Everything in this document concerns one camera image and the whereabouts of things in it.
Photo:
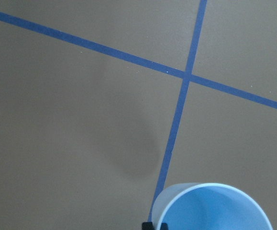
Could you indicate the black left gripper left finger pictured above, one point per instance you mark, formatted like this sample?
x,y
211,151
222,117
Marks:
x,y
147,226

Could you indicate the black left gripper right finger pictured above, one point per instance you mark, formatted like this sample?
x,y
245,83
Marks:
x,y
164,226

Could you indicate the light blue cup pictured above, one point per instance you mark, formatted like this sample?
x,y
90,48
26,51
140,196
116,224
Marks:
x,y
207,206

